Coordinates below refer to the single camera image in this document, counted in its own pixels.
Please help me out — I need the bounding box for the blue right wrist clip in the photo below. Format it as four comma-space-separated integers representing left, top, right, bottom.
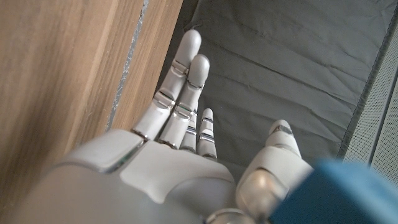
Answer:
269, 157, 398, 224

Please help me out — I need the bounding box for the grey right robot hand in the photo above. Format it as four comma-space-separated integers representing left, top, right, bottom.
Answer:
9, 29, 313, 224

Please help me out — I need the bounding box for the black fabric backdrop curtain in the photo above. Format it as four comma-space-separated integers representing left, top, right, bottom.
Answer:
155, 0, 398, 184

